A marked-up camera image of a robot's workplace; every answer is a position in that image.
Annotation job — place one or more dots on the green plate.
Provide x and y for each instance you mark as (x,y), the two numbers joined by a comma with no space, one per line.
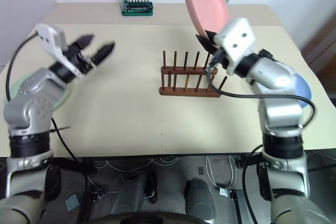
(63,98)

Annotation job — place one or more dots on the wooden dish rack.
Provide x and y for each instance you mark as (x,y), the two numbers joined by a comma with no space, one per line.
(189,93)

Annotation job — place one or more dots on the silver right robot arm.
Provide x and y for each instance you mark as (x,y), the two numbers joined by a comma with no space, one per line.
(278,77)

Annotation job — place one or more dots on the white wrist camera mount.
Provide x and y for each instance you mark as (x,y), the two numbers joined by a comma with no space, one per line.
(236,35)
(52,40)

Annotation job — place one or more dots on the dark brown furniture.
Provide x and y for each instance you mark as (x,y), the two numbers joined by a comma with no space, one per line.
(324,48)

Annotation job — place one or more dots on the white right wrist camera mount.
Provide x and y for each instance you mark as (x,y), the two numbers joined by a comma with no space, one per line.
(236,35)

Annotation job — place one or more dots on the blue plate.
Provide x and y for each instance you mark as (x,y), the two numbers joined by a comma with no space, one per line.
(304,90)

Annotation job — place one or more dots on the grey-blue square pad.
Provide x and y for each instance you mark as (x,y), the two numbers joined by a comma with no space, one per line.
(72,202)

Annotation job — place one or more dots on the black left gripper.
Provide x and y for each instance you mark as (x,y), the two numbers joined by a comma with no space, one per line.
(77,57)

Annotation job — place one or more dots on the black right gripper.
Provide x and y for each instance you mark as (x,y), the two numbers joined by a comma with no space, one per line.
(220,57)

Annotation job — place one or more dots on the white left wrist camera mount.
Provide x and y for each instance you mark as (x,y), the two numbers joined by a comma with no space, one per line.
(52,40)

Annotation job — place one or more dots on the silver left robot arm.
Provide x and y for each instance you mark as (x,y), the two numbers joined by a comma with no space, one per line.
(31,95)

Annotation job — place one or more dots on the dark grey rounded shape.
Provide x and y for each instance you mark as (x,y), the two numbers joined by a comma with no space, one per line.
(131,192)
(199,197)

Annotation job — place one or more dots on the pink plate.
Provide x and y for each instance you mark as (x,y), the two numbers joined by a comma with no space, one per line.
(204,3)

